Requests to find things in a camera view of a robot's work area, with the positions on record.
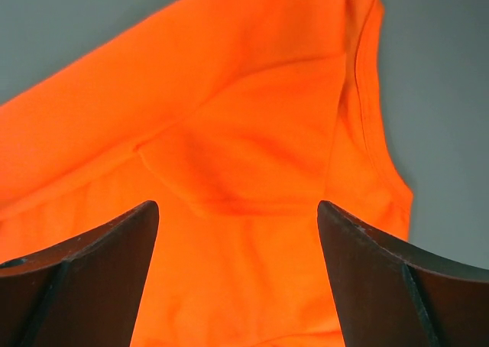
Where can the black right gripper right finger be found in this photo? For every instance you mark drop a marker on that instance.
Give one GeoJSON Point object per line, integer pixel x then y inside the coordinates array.
{"type": "Point", "coordinates": [388, 292]}

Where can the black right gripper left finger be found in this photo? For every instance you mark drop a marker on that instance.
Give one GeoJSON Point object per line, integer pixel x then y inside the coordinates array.
{"type": "Point", "coordinates": [85, 291]}

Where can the orange t shirt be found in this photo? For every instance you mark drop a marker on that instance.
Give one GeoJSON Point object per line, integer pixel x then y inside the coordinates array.
{"type": "Point", "coordinates": [237, 117]}

